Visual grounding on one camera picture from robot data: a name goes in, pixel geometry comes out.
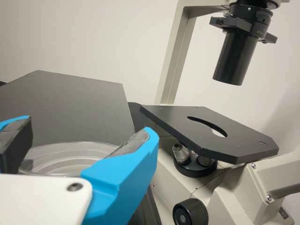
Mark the cream microscope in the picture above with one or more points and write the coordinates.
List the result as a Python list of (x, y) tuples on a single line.
[(222, 145)]

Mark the black platform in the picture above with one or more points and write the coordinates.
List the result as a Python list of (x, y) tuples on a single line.
[(70, 105)]

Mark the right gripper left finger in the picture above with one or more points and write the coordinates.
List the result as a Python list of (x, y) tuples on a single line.
[(14, 140)]

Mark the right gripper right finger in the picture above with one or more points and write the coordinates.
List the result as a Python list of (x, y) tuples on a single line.
[(122, 178)]

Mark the petri dish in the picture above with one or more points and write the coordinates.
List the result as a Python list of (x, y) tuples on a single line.
[(63, 157)]

